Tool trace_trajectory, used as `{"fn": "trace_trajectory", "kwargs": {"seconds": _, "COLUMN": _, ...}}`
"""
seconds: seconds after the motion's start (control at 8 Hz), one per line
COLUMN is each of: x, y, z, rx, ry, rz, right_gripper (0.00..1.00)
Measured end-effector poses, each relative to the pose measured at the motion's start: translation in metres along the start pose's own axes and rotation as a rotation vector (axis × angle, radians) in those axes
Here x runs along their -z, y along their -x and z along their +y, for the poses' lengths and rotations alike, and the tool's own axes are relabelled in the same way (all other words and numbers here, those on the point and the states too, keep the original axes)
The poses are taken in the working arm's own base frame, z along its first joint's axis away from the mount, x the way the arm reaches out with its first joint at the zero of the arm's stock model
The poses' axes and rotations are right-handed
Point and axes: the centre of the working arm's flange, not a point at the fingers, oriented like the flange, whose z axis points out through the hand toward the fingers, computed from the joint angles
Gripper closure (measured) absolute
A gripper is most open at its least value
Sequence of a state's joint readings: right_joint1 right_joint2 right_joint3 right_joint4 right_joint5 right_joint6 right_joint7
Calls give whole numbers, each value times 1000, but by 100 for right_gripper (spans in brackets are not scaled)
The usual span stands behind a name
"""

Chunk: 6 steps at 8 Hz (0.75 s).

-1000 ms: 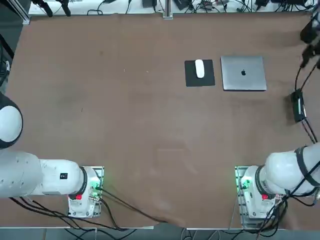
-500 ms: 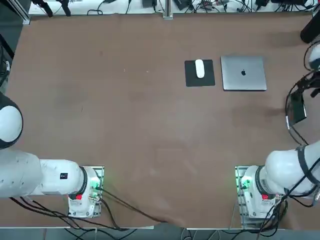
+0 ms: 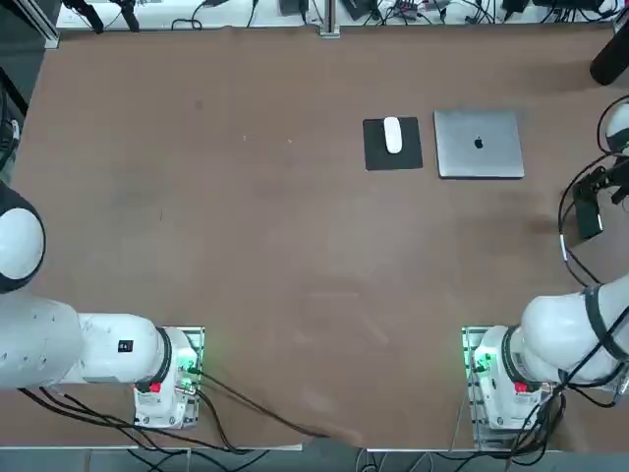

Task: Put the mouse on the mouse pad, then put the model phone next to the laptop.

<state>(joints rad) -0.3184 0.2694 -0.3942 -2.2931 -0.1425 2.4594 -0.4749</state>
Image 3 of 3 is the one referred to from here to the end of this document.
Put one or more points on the black cylinder mount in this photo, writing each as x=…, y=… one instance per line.
x=609, y=61

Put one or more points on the silver closed laptop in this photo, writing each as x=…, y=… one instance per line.
x=467, y=157

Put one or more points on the dark green model phone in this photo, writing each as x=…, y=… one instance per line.
x=588, y=221

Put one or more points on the upright frame post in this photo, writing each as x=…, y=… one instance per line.
x=330, y=12

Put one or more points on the red and black hub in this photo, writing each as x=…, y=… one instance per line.
x=405, y=6

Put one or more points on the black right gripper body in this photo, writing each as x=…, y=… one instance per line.
x=620, y=174

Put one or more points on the dark square mouse pad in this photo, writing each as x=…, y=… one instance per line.
x=408, y=157

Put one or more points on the black power adapter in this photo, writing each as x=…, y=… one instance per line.
x=295, y=6
x=359, y=9

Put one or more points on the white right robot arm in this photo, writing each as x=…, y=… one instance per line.
x=555, y=319

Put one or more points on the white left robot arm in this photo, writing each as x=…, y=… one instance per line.
x=98, y=344

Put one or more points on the black stand leg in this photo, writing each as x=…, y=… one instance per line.
x=130, y=19
x=91, y=17

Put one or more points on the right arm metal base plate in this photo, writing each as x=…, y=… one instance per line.
x=469, y=344

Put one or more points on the aluminium frame corner post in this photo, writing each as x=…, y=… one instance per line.
x=51, y=37

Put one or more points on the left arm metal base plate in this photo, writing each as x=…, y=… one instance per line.
x=196, y=334

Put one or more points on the white table edge bracket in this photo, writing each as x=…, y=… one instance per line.
x=330, y=33

